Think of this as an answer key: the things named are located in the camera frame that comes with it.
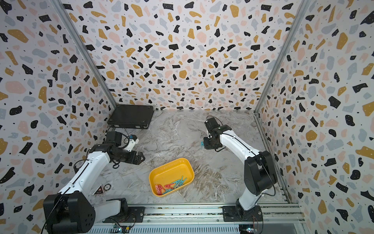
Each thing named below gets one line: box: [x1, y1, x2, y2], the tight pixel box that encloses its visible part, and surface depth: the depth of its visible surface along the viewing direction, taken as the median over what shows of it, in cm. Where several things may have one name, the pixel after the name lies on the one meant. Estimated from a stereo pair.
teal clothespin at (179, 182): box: [171, 175, 187, 189], surface depth 85 cm
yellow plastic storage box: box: [148, 157, 195, 197], surface depth 87 cm
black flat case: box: [107, 104, 155, 130], surface depth 120 cm
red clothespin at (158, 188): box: [154, 184, 166, 196], surface depth 82 cm
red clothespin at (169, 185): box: [164, 183, 175, 190], surface depth 84 cm
